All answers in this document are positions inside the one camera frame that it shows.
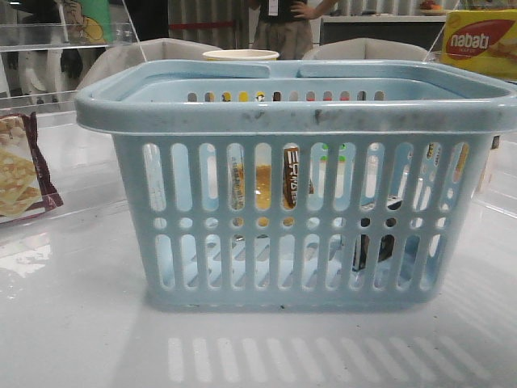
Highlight dark tissue pack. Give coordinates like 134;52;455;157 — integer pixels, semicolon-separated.
351;196;402;272

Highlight light blue plastic basket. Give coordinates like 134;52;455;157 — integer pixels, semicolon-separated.
75;60;516;310

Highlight cream paper cup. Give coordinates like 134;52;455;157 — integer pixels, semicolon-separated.
202;48;280;61

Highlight person in beige trousers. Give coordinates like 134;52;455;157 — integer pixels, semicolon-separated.
247;0;337;60

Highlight beige chair right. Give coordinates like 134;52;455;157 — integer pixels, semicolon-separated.
302;37;428;61

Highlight beige chair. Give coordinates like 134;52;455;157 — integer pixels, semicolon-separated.
302;37;428;61
77;38;221;91

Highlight beige chair left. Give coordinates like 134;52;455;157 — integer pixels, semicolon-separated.
77;38;221;91

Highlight clear acrylic left shelf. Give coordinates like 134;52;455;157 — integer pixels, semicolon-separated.
0;0;149;251

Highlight clear acrylic shelf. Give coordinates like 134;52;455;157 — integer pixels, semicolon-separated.
417;1;516;217
0;0;149;251

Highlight maroon cracker snack bag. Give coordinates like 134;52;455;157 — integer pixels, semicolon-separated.
1;112;63;225

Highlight yellow green cartoon package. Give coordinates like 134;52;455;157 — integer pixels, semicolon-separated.
60;0;113;44

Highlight yellow nabati wafer box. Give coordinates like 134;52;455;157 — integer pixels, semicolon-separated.
440;9;516;81

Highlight clear acrylic right shelf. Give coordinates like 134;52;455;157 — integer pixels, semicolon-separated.
417;1;516;217

